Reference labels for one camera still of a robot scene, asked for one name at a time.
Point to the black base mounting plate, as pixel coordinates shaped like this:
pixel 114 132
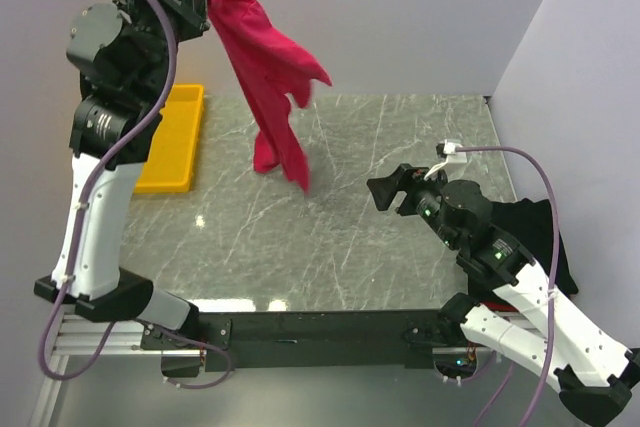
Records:
pixel 414 339

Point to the folded black t shirt stack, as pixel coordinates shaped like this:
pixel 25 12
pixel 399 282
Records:
pixel 531 223

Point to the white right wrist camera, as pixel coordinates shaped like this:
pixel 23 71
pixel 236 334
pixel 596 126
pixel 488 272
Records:
pixel 451 156

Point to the yellow plastic tray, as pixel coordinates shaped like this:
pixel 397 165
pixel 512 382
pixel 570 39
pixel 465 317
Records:
pixel 170 165

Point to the folded red shirt under stack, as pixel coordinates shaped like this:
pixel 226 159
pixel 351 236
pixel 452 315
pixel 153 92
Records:
pixel 500 307

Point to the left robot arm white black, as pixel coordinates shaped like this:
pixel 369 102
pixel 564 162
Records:
pixel 126 57

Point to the red t shirt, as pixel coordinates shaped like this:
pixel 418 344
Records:
pixel 273 72

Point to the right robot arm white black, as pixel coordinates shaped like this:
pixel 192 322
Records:
pixel 592 373

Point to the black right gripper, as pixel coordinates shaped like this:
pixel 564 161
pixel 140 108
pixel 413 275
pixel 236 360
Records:
pixel 406 178

